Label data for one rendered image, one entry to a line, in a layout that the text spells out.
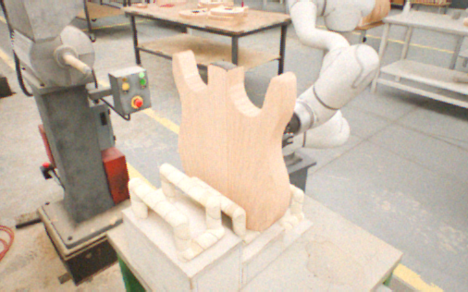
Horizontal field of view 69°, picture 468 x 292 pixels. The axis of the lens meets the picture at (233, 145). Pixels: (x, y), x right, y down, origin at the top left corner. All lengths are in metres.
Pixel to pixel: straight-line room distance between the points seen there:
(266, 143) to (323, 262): 0.43
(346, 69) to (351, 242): 0.48
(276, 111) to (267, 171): 0.14
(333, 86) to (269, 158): 0.32
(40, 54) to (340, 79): 1.15
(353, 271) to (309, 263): 0.11
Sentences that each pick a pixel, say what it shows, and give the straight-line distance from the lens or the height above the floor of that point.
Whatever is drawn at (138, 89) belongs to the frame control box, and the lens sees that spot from 1.76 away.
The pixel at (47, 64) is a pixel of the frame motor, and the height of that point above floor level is 1.24.
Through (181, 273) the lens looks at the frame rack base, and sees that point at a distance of 0.74.
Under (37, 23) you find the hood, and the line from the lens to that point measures 1.27.
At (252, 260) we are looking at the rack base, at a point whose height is 1.00.
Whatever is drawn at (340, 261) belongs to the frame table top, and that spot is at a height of 0.93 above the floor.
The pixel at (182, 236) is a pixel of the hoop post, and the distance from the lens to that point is 0.69.
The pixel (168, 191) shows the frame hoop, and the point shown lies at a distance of 0.85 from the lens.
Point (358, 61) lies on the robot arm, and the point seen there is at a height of 1.41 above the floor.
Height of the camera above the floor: 1.67
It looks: 31 degrees down
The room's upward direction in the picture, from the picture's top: straight up
